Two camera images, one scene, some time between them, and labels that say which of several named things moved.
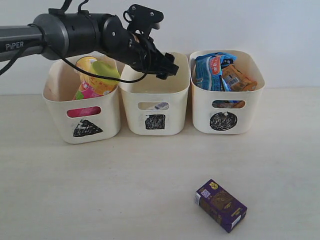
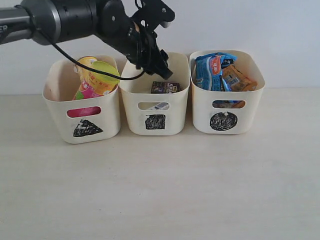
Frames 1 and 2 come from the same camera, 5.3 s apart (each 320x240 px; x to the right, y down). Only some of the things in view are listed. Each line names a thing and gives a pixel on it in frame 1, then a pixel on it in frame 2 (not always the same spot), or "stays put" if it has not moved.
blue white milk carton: (162, 106) stays put
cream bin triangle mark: (80, 121) stays put
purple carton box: (220, 205) to (162, 87)
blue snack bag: (208, 72) stays put
